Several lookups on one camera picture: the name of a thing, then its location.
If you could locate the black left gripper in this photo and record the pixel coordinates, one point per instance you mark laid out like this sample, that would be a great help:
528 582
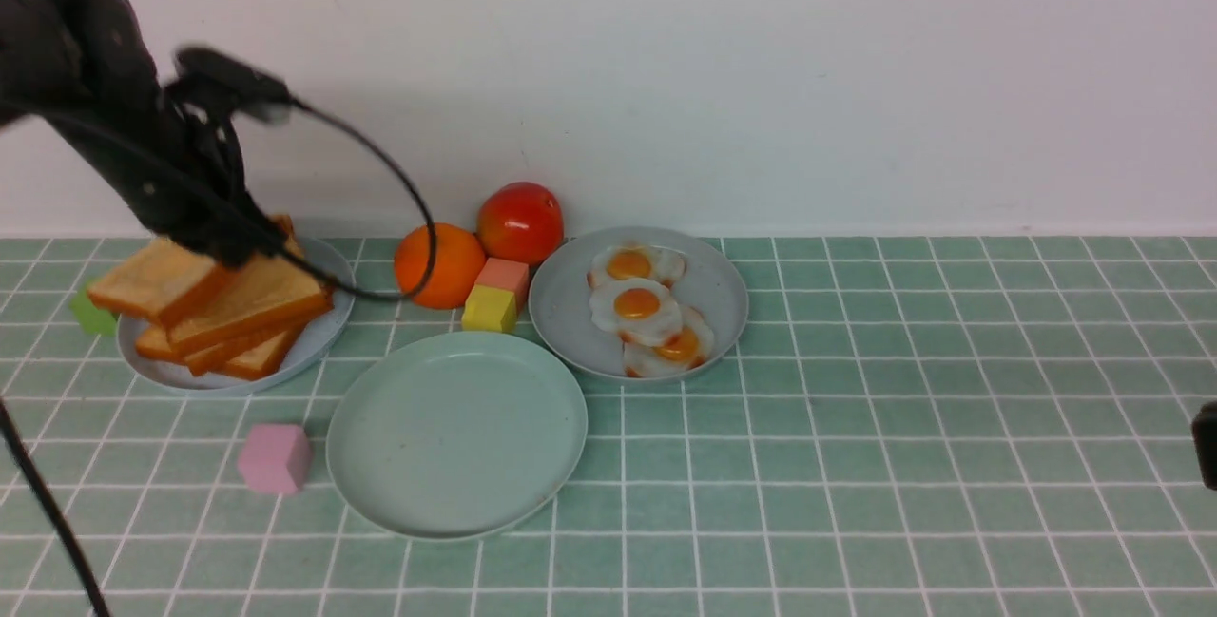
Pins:
200 175

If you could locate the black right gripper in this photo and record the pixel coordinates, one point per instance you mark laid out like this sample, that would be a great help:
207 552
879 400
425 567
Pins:
1204 438

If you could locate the fried egg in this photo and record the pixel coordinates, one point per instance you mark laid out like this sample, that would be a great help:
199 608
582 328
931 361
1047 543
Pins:
691 348
638 311
636 261

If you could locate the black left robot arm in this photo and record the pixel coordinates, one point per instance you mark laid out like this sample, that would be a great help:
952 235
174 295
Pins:
82 66

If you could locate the green cube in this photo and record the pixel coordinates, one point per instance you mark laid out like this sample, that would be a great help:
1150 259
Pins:
92 319

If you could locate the grey bread plate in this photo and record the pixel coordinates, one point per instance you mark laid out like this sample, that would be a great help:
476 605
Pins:
315 340

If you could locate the orange fruit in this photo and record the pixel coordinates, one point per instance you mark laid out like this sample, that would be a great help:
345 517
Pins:
459 261

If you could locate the red tomato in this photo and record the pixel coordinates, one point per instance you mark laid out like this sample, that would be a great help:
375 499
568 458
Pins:
521 222

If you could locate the yellow cube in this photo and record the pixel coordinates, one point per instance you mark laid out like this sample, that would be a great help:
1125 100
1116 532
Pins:
489 309

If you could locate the salmon pink cube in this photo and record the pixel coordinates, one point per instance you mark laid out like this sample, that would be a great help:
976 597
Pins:
509 275

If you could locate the light green empty plate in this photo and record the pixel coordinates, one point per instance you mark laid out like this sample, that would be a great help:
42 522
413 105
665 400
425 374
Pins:
457 436

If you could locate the fried egg back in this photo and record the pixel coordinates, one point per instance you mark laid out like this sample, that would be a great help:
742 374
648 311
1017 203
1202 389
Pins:
636 261

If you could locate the grey egg plate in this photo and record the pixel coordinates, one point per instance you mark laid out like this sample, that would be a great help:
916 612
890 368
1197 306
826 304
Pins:
559 301

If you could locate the fried egg front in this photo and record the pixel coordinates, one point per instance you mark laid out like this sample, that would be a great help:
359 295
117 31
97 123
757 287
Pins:
691 348

